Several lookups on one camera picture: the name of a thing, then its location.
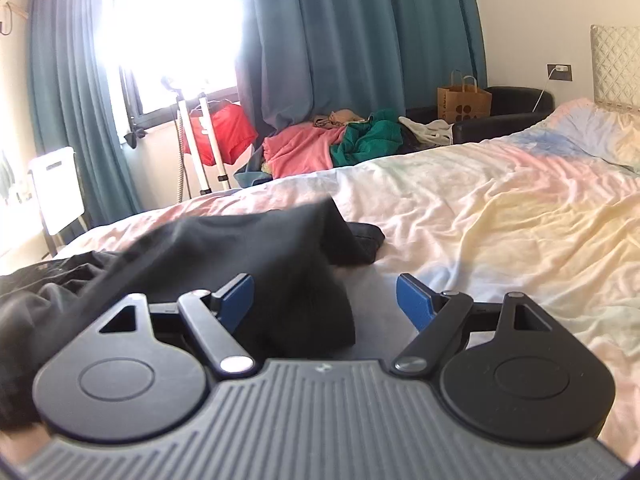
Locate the red garment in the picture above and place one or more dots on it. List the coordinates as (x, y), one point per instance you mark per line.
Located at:
(222, 132)

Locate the wall power outlet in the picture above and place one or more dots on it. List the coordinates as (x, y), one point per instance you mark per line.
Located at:
(559, 72)

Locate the pastel tie-dye bed sheet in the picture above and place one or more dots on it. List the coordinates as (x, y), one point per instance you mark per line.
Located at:
(475, 210)

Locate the teal curtain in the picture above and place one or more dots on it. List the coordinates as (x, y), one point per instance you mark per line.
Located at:
(75, 110)
(350, 35)

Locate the pink garment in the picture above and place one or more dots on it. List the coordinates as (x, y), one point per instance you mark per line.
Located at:
(300, 147)

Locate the window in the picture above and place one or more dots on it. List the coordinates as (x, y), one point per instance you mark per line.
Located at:
(170, 35)

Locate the green garment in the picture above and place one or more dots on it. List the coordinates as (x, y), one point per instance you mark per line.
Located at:
(370, 137)

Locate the white folding chair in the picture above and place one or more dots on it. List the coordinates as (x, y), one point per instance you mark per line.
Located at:
(57, 190)

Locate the white clothes rack stand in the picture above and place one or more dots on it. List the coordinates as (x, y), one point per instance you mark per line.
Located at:
(202, 145)

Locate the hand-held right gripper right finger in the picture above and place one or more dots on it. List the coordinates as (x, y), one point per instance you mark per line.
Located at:
(413, 301)

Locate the quilted cream headboard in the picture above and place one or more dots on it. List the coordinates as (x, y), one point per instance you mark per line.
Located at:
(615, 65)

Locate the white grey garment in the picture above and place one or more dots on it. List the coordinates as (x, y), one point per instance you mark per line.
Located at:
(430, 130)

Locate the black armchair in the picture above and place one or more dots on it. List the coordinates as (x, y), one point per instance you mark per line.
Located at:
(500, 115)

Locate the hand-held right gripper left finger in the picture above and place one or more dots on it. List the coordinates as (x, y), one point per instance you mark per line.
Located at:
(239, 296)

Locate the black garment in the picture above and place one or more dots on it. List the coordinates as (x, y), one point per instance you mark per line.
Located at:
(280, 260)

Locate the tan garment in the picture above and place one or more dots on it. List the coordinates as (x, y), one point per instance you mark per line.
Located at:
(337, 118)

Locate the brown paper bag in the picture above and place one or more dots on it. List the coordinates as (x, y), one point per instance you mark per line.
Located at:
(463, 100)

